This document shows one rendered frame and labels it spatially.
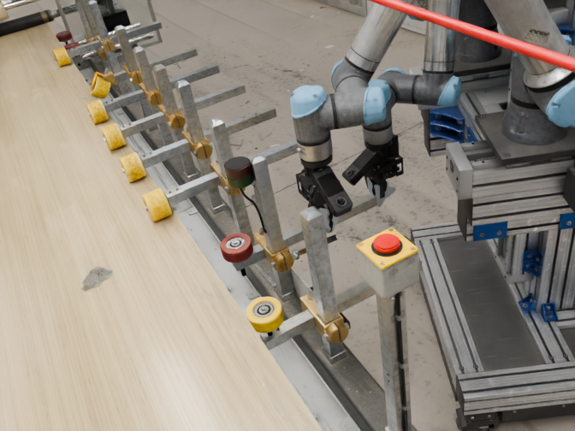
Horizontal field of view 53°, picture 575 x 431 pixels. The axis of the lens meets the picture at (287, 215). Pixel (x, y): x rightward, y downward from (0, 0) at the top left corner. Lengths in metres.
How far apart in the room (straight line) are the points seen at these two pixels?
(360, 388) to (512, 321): 0.93
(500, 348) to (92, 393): 1.34
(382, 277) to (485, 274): 1.47
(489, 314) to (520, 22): 1.23
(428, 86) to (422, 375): 1.15
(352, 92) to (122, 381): 0.75
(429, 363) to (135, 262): 1.23
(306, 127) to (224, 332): 0.46
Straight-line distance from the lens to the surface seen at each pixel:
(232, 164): 1.31
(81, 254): 1.64
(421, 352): 2.34
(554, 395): 2.04
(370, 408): 1.35
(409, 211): 2.97
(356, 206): 1.60
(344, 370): 1.41
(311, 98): 1.19
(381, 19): 1.29
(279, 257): 1.46
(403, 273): 0.91
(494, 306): 2.22
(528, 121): 1.48
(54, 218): 1.83
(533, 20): 1.22
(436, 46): 1.51
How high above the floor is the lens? 1.81
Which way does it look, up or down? 37 degrees down
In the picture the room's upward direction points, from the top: 11 degrees counter-clockwise
